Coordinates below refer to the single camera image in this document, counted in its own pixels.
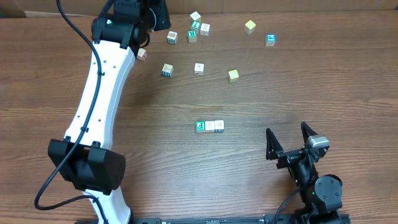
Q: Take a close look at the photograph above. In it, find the white top block back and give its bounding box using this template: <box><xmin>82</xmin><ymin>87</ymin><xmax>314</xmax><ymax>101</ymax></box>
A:
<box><xmin>190</xmin><ymin>11</ymin><xmax>201</xmax><ymax>22</ymax></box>

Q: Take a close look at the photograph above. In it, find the red letter wooden block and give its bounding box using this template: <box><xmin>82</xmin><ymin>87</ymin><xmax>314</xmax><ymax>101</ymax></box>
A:
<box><xmin>137</xmin><ymin>48</ymin><xmax>147</xmax><ymax>61</ymax></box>

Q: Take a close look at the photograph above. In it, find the yellow top wooden block far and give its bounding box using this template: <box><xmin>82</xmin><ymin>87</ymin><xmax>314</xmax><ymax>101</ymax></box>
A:
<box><xmin>244</xmin><ymin>20</ymin><xmax>256</xmax><ymax>34</ymax></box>

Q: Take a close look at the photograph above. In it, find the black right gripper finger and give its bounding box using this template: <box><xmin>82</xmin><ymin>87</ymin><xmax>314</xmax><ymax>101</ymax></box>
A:
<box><xmin>301</xmin><ymin>121</ymin><xmax>318</xmax><ymax>146</ymax></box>
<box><xmin>266</xmin><ymin>128</ymin><xmax>284</xmax><ymax>160</ymax></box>

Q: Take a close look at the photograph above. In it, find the yellow top wooden block near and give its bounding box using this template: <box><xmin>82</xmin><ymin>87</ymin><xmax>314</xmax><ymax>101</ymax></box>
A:
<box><xmin>228</xmin><ymin>70</ymin><xmax>239</xmax><ymax>83</ymax></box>

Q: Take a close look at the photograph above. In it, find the green C wooden block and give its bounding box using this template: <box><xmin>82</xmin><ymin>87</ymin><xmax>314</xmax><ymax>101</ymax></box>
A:
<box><xmin>195</xmin><ymin>121</ymin><xmax>206</xmax><ymax>133</ymax></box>

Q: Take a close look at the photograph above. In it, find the plain wooden picture block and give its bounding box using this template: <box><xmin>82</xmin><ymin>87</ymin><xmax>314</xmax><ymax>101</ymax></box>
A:
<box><xmin>205</xmin><ymin>121</ymin><xmax>215</xmax><ymax>133</ymax></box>

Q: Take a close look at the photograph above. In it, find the yellow wooden block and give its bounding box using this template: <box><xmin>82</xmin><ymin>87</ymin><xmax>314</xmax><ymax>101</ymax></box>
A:
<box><xmin>244</xmin><ymin>20</ymin><xmax>256</xmax><ymax>34</ymax></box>
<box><xmin>228</xmin><ymin>70</ymin><xmax>239</xmax><ymax>83</ymax></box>

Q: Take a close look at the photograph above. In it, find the green L wooden block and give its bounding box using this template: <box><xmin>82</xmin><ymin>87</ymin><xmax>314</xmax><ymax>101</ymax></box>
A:
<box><xmin>191</xmin><ymin>21</ymin><xmax>201</xmax><ymax>32</ymax></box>

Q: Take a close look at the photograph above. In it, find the white picture wooden block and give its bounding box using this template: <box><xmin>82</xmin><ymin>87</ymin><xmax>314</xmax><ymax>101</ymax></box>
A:
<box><xmin>194</xmin><ymin>63</ymin><xmax>205</xmax><ymax>75</ymax></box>

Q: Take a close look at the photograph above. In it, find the blue side picture block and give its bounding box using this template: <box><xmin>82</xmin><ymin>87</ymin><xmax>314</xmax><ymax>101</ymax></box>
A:
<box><xmin>162</xmin><ymin>63</ymin><xmax>174</xmax><ymax>78</ymax></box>

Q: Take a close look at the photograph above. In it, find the blue top wooden block right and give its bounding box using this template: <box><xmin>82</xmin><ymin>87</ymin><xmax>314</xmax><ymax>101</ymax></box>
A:
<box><xmin>266</xmin><ymin>34</ymin><xmax>276</xmax><ymax>47</ymax></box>

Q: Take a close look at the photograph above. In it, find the green B wooden block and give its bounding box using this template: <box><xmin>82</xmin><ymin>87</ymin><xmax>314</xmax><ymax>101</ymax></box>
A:
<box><xmin>167</xmin><ymin>31</ymin><xmax>178</xmax><ymax>45</ymax></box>

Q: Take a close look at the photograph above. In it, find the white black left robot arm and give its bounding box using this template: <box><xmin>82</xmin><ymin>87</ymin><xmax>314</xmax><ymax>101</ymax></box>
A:
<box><xmin>48</xmin><ymin>0</ymin><xmax>170</xmax><ymax>223</ymax></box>

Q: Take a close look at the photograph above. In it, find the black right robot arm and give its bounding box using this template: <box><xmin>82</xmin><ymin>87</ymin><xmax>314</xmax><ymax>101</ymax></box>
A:
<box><xmin>265</xmin><ymin>122</ymin><xmax>351</xmax><ymax>224</ymax></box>

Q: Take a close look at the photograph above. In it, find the green R wooden block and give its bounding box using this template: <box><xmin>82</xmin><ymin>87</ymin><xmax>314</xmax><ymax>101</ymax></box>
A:
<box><xmin>187</xmin><ymin>30</ymin><xmax>197</xmax><ymax>43</ymax></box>

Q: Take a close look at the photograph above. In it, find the blue side wooden block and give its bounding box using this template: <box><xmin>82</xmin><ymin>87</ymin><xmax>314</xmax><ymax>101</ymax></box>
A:
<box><xmin>215</xmin><ymin>120</ymin><xmax>224</xmax><ymax>133</ymax></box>

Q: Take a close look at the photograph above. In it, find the white X wooden block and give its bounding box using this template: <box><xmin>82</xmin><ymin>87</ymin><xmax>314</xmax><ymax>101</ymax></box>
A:
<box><xmin>200</xmin><ymin>23</ymin><xmax>210</xmax><ymax>36</ymax></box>

